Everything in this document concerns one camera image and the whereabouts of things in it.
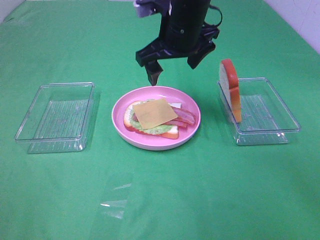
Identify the pink curved bacon slice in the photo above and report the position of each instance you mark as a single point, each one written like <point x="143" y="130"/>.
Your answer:
<point x="184" y="116"/>

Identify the toast bread slice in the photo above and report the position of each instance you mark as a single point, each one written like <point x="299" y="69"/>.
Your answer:
<point x="172" y="133"/>
<point x="229" y="83"/>

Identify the yellow cheese slice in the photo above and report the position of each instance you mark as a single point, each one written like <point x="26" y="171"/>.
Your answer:
<point x="153" y="113"/>

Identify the green lettuce leaf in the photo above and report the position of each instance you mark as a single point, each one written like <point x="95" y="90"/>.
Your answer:
<point x="160" y="130"/>

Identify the red bacon strip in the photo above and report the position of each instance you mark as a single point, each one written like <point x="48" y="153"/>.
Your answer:
<point x="171" y="122"/>

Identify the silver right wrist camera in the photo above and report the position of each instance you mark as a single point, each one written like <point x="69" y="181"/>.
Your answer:
<point x="146" y="8"/>

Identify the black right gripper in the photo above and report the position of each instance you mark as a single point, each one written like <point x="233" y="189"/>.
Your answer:
<point x="183" y="33"/>

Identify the pink round plate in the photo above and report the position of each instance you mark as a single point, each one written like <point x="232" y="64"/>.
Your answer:
<point x="148" y="142"/>

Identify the clear left plastic tray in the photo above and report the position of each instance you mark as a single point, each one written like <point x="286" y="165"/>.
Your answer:
<point x="59" y="119"/>

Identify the clear right plastic tray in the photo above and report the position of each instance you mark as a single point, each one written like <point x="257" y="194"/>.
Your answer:
<point x="266" y="119"/>

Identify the clear tape patch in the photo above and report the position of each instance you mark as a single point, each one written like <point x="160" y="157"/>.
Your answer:
<point x="115" y="195"/>

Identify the clear plastic tray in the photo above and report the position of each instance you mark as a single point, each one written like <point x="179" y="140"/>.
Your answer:
<point x="59" y="119"/>
<point x="266" y="119"/>

